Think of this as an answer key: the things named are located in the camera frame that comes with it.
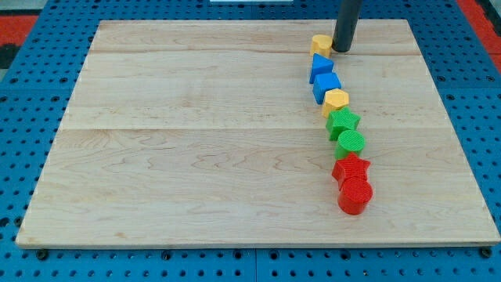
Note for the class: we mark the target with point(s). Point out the red star block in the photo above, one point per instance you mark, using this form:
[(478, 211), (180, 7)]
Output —
[(349, 167)]

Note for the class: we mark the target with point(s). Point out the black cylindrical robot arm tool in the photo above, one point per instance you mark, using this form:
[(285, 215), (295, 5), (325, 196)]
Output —
[(348, 16)]

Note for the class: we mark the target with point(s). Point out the green star block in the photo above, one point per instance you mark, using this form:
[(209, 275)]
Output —
[(341, 120)]

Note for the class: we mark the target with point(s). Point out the yellow hexagon block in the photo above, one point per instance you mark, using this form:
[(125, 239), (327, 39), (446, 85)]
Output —
[(334, 99)]

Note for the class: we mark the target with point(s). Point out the light wooden board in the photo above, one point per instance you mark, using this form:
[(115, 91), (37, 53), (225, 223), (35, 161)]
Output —
[(205, 134)]

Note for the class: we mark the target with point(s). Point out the red cylinder block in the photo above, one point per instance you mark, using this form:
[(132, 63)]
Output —
[(354, 195)]

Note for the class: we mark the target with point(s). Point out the blue triangle block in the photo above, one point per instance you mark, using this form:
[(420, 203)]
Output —
[(320, 65)]

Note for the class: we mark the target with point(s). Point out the green cylinder block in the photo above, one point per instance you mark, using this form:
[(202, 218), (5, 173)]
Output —
[(349, 141)]

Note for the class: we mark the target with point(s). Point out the blue cube block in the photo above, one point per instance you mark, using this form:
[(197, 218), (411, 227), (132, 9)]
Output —
[(323, 83)]

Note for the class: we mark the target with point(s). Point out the yellow heart block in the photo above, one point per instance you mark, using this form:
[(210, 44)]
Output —
[(322, 45)]

